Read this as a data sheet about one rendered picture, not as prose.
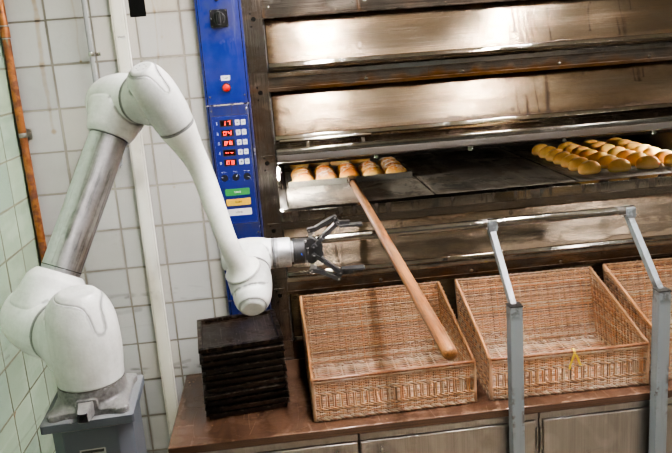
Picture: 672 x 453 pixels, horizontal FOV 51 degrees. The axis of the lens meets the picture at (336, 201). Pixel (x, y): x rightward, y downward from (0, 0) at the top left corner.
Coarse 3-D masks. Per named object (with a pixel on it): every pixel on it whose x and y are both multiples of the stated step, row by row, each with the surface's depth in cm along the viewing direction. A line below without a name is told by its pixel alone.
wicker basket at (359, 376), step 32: (384, 288) 272; (320, 320) 270; (352, 320) 271; (384, 320) 271; (416, 320) 273; (448, 320) 261; (320, 352) 269; (352, 352) 270; (384, 352) 271; (416, 352) 272; (320, 384) 228; (352, 384) 229; (384, 384) 230; (416, 384) 231; (448, 384) 247; (320, 416) 230; (352, 416) 231
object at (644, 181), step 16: (640, 176) 280; (656, 176) 278; (464, 192) 275; (480, 192) 273; (496, 192) 272; (512, 192) 272; (528, 192) 273; (544, 192) 274; (560, 192) 274; (576, 192) 275; (592, 192) 275; (288, 208) 271; (304, 208) 269; (320, 208) 267; (336, 208) 267; (352, 208) 268; (384, 208) 269; (400, 208) 269; (416, 208) 270
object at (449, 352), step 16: (368, 208) 249; (384, 240) 210; (400, 256) 194; (400, 272) 182; (416, 288) 168; (416, 304) 161; (432, 320) 149; (432, 336) 144; (448, 336) 141; (448, 352) 135
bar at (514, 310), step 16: (608, 208) 238; (624, 208) 238; (432, 224) 234; (448, 224) 234; (464, 224) 234; (480, 224) 234; (496, 224) 234; (512, 224) 236; (336, 240) 231; (352, 240) 232; (496, 240) 233; (640, 240) 233; (496, 256) 230; (656, 272) 226; (656, 288) 223; (512, 304) 219; (656, 304) 223; (512, 320) 218; (656, 320) 224; (512, 336) 219; (656, 336) 225; (512, 352) 220; (656, 352) 226; (512, 368) 222; (656, 368) 227; (512, 384) 223; (656, 384) 228; (512, 400) 224; (656, 400) 229; (512, 416) 225; (656, 416) 230; (512, 432) 227; (656, 432) 231; (512, 448) 228; (656, 448) 233
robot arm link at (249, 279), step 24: (192, 120) 183; (168, 144) 184; (192, 144) 184; (192, 168) 188; (216, 192) 189; (216, 216) 188; (216, 240) 190; (240, 264) 190; (264, 264) 199; (240, 288) 191; (264, 288) 191
